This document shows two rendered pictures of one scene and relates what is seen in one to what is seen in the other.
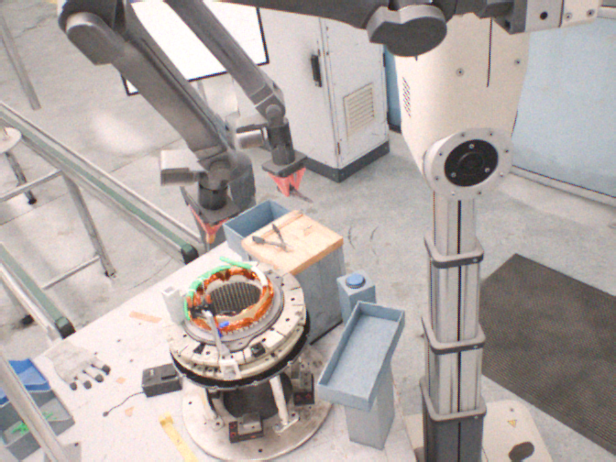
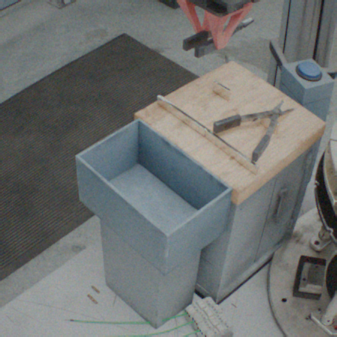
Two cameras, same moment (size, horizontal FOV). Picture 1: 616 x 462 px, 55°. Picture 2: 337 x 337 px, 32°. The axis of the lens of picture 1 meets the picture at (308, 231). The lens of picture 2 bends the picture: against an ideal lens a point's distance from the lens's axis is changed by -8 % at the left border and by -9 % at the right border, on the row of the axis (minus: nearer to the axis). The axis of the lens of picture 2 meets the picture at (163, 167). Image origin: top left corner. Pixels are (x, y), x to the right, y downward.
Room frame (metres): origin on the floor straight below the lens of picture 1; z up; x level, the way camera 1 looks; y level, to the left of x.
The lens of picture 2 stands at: (1.47, 0.65, 1.62)
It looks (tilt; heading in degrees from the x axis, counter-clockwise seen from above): 46 degrees down; 259
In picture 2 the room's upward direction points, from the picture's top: 3 degrees clockwise
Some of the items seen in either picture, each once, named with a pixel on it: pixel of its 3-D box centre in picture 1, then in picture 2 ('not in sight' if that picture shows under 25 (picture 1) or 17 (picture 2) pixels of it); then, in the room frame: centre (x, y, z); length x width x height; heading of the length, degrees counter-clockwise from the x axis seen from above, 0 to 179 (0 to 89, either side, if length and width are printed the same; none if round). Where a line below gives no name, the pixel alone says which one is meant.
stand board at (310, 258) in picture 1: (291, 242); (235, 123); (1.26, 0.05, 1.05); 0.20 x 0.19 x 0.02; 34
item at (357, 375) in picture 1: (368, 389); not in sight; (0.85, -0.07, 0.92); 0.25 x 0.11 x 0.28; 151
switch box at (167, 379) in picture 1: (161, 378); not in sight; (1.09, 0.45, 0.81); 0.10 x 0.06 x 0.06; 93
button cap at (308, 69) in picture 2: (355, 279); (309, 69); (1.09, -0.09, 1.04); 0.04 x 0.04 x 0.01
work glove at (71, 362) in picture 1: (76, 361); not in sight; (1.22, 0.71, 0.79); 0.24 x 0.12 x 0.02; 36
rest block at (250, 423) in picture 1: (248, 423); not in sight; (0.89, 0.21, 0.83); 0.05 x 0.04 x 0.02; 93
